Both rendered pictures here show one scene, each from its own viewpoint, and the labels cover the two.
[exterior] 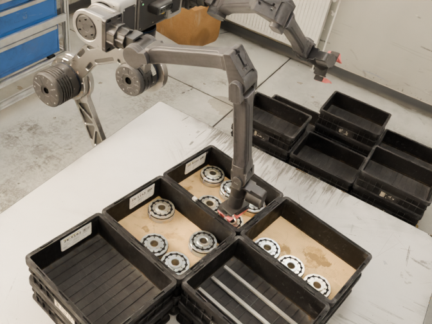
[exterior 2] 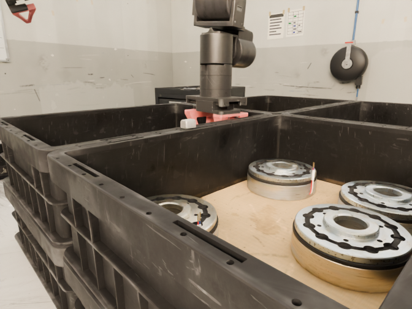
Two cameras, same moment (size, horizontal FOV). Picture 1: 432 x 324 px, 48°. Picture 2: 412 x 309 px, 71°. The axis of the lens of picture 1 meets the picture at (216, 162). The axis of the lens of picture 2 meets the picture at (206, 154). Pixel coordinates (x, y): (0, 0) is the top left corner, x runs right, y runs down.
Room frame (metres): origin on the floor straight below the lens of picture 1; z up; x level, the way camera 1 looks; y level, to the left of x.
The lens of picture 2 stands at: (1.17, 0.43, 1.00)
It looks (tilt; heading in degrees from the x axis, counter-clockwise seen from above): 16 degrees down; 282
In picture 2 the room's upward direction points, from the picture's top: straight up
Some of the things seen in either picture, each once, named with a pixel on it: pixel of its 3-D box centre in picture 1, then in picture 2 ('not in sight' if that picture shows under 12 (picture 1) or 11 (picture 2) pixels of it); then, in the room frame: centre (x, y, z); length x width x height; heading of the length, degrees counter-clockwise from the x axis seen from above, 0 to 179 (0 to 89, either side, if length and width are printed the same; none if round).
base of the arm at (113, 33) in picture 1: (119, 35); not in sight; (1.44, 0.40, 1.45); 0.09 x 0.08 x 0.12; 156
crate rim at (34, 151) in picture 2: (223, 186); (140, 122); (1.39, -0.05, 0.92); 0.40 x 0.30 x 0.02; 56
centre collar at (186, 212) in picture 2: (161, 207); (168, 211); (1.27, 0.17, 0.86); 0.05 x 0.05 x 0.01
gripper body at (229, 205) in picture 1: (235, 200); (215, 86); (1.27, -0.10, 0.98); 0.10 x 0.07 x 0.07; 141
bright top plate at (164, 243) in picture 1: (153, 244); (349, 228); (1.09, 0.16, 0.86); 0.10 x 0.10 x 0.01
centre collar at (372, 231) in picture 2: (153, 243); (350, 224); (1.09, 0.16, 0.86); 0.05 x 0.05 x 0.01
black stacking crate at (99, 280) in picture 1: (101, 280); not in sight; (0.89, 0.29, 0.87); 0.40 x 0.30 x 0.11; 56
